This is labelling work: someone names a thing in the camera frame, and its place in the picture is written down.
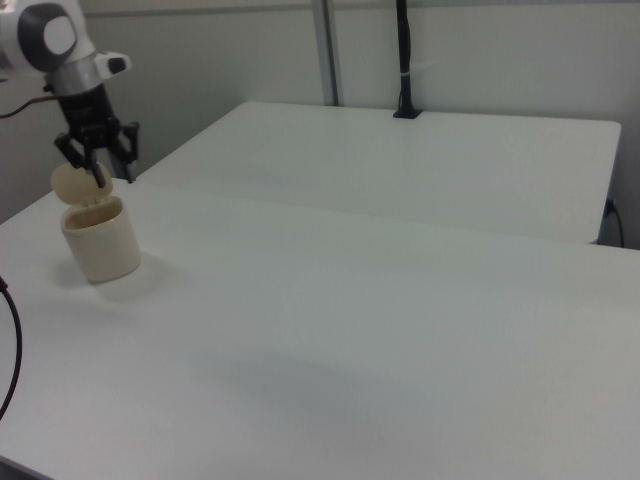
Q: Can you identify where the grey partition post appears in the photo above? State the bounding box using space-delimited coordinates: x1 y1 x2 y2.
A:
311 0 347 108

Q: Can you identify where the black cable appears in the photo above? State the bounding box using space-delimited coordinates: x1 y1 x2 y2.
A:
606 198 627 249
0 273 24 422

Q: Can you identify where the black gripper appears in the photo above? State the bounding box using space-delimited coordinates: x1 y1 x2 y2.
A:
53 83 142 190

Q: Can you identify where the brown robot cable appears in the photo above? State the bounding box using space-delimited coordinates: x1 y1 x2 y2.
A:
0 85 60 120

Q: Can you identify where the beige trash bin with lid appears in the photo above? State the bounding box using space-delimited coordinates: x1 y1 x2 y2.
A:
51 161 142 285

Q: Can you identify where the black camera stand pole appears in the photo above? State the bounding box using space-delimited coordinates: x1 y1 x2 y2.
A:
392 0 424 121

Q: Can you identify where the white side table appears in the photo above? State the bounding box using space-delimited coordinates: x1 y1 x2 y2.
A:
133 101 623 245

